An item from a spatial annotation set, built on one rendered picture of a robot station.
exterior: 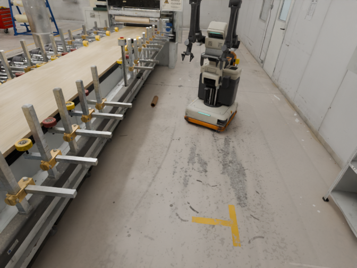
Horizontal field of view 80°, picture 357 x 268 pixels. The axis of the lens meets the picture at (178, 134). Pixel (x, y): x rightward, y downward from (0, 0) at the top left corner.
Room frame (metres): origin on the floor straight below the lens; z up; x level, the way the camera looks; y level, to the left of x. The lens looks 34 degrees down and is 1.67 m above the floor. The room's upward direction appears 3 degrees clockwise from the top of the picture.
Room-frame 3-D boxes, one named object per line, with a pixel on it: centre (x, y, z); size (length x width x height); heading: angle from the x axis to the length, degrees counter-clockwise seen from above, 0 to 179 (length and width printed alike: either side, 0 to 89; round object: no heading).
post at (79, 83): (1.40, 0.71, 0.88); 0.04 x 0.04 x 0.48; 87
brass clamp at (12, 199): (0.68, 0.75, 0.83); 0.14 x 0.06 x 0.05; 177
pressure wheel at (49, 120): (1.20, 0.87, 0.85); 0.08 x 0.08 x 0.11
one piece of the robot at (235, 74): (3.01, -0.53, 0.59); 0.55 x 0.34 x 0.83; 63
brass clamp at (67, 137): (1.18, 0.72, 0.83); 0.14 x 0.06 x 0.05; 177
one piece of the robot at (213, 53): (2.67, -0.36, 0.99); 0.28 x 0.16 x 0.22; 63
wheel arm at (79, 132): (1.19, 0.67, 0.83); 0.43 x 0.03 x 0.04; 87
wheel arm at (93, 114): (1.44, 0.66, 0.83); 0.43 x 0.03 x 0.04; 87
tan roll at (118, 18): (5.53, 1.01, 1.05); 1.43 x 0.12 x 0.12; 87
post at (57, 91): (1.15, 0.72, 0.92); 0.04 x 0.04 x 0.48; 87
